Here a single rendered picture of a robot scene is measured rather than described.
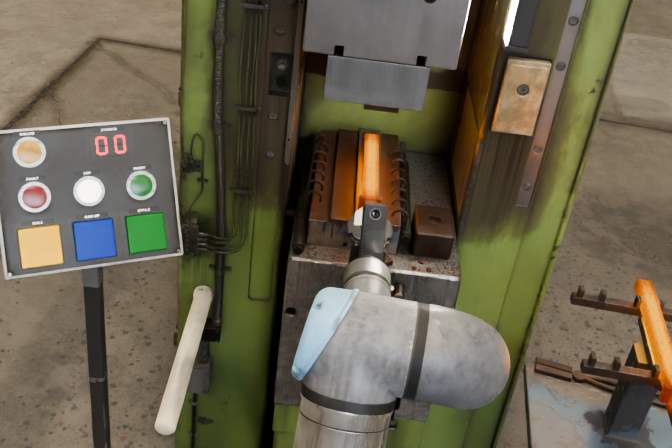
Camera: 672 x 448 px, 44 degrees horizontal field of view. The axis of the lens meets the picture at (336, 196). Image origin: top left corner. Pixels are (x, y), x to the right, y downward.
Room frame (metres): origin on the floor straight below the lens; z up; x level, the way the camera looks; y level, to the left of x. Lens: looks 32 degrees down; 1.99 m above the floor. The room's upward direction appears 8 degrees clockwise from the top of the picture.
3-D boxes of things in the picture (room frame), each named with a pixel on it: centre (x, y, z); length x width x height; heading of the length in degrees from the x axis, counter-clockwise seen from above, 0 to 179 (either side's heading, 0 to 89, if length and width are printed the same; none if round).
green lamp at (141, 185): (1.38, 0.38, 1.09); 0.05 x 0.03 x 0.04; 91
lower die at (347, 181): (1.71, -0.04, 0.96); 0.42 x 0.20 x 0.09; 1
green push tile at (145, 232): (1.34, 0.36, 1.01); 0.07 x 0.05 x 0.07; 116
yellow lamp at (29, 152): (1.33, 0.58, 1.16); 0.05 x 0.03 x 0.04; 91
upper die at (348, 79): (1.71, -0.04, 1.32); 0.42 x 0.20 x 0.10; 1
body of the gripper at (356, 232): (1.33, -0.08, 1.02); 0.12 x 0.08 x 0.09; 1
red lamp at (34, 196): (1.29, 0.56, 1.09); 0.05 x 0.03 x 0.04; 91
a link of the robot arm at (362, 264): (1.25, -0.08, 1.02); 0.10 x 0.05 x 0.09; 91
